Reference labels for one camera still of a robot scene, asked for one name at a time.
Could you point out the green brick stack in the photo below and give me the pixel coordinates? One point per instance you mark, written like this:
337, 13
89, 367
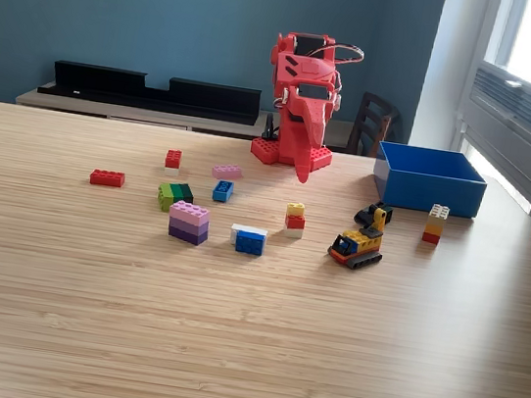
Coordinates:
172, 196

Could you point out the small blue brick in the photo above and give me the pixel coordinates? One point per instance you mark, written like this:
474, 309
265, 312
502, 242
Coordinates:
222, 191

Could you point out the black shelf unit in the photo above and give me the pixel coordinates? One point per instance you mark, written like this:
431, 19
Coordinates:
113, 88

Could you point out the purple and pink brick stack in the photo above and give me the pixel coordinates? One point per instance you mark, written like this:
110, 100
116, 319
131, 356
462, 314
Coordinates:
187, 225

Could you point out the blue plastic bin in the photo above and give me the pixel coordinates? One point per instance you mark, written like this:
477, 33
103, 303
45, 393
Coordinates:
434, 193

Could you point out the flat red brick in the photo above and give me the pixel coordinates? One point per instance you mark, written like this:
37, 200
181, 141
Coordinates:
107, 179

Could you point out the small yellow toy digger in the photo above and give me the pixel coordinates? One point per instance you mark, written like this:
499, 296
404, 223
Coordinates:
357, 246

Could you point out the pale wooden sideboard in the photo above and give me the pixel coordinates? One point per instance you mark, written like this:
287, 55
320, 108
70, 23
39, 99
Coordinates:
109, 112

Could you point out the dark wooden chair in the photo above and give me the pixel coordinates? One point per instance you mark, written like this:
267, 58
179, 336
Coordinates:
372, 125

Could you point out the red and white brick stack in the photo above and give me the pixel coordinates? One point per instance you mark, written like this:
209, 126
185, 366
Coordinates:
173, 160

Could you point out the yellow red white brick stack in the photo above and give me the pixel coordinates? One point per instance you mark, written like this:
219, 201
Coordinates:
295, 221

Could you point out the dark green brick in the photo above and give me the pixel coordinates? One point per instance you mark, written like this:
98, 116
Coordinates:
388, 214

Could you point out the white yellow red brick tower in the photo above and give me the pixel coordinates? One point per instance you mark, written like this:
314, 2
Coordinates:
434, 228

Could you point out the blue and white brick pair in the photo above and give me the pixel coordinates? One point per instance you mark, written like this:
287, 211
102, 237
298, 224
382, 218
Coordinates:
249, 243

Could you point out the grey wall heater unit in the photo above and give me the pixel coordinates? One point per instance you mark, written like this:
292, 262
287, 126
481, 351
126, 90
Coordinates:
514, 120

